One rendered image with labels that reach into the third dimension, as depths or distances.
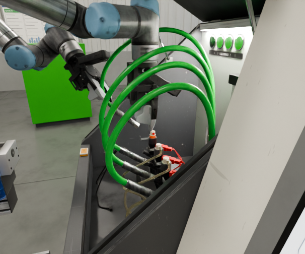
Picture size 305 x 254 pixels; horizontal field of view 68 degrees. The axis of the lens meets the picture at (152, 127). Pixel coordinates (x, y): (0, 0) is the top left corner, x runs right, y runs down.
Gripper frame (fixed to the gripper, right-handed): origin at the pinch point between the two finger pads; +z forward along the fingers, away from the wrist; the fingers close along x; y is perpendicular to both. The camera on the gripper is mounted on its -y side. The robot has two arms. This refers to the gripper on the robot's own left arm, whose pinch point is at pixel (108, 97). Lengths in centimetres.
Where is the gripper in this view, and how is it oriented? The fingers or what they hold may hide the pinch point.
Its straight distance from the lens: 80.4
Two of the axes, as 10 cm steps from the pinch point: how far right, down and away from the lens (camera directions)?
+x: -3.9, 1.2, -9.1
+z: 5.7, 8.1, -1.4
